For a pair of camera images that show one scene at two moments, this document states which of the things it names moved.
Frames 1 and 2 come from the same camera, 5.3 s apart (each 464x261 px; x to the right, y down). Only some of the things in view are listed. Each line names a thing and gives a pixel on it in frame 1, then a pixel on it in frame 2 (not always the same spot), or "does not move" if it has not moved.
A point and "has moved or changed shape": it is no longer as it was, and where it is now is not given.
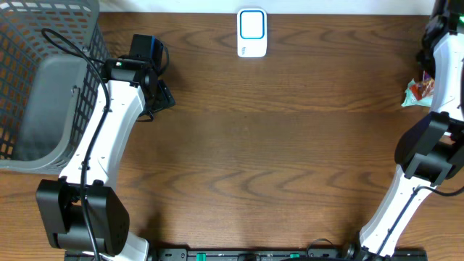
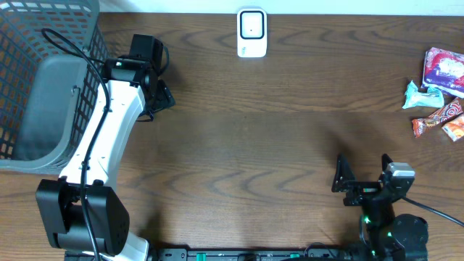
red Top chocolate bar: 425,88 has moved or changed shape
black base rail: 264,254 does not move
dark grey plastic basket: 51,56 does not move
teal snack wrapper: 411,99 does not move
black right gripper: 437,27 → 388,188
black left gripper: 164,98 does not move
